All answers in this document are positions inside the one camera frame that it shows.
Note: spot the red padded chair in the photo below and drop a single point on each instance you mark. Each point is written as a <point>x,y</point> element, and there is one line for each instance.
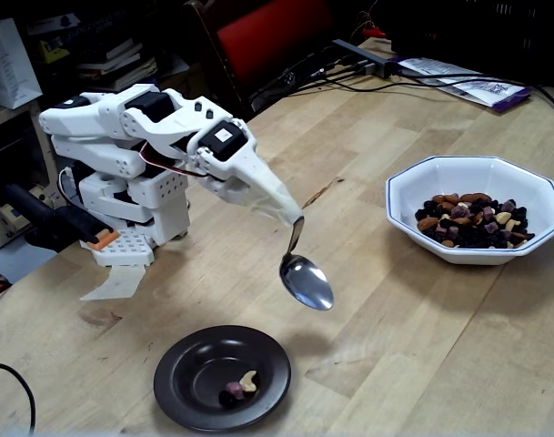
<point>267,36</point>

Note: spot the purple fruit cube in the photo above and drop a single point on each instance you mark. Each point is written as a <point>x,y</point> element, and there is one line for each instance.
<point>234,389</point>

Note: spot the cashew nut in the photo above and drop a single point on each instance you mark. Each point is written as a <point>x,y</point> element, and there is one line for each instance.
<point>249,382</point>

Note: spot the metal spoon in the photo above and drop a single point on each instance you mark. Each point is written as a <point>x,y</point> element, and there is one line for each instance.
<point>308,284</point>

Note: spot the white octagonal bowl blue rim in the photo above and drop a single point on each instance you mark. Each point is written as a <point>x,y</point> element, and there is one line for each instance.
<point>463,177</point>

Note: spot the white paper bag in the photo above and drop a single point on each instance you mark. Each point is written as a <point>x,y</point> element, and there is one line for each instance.
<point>8,68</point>

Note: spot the grey usb hub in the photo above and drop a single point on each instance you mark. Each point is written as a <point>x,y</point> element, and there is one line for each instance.
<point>363,58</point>

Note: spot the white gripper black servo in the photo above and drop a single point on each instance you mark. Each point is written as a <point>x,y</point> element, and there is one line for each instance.
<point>240,165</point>

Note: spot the brown cardboard box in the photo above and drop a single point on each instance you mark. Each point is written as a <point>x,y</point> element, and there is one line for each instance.
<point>185,82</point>

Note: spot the trail mix nuts and raisins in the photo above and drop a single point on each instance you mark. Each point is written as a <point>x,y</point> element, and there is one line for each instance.
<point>472,227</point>

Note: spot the yellow black box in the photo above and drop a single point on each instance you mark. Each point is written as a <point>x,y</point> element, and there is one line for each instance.
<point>53,51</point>

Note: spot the stack of books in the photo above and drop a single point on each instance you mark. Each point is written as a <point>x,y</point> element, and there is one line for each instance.
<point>117,64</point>

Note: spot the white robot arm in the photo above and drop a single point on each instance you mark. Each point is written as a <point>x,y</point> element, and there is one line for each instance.
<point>99,118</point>

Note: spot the purple white plastic bag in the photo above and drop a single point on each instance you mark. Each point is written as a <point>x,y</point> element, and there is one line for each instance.
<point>476,84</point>

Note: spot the dark raisin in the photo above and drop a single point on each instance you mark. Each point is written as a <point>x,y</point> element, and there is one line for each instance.
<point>225,399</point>

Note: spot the dark brown plate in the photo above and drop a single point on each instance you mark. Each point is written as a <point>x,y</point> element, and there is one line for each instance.
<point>181,364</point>

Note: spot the masking tape piece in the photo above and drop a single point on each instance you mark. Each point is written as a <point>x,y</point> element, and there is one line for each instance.
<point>117,284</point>

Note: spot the black clamp orange pad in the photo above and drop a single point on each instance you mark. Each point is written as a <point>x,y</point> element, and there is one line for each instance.
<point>53,223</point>

